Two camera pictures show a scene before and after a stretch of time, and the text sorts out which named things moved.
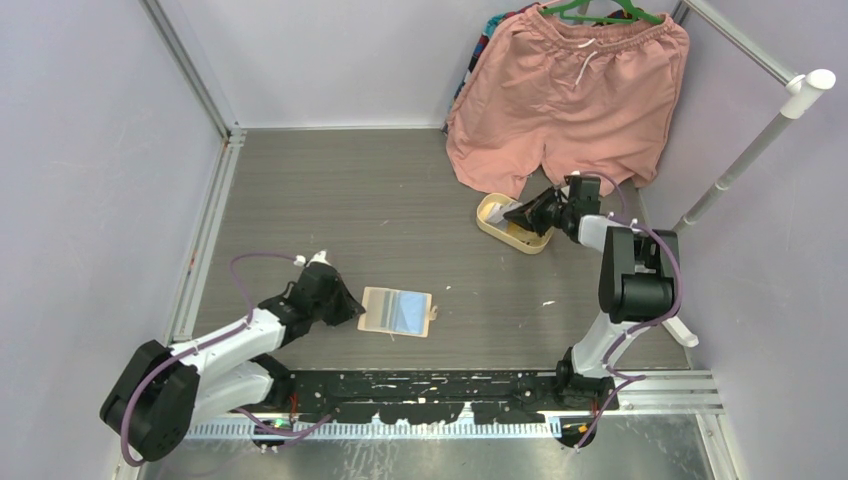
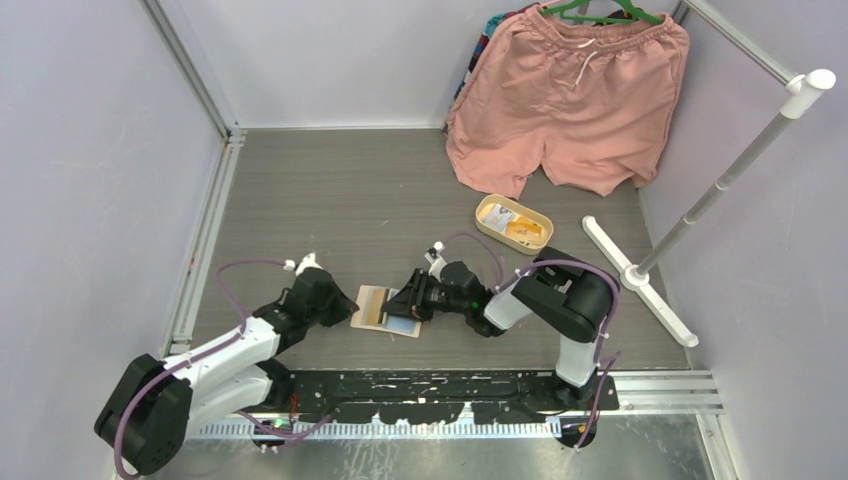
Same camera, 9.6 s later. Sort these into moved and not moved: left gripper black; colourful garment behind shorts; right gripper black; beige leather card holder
Moved: right gripper black
Not moved: left gripper black; colourful garment behind shorts; beige leather card holder
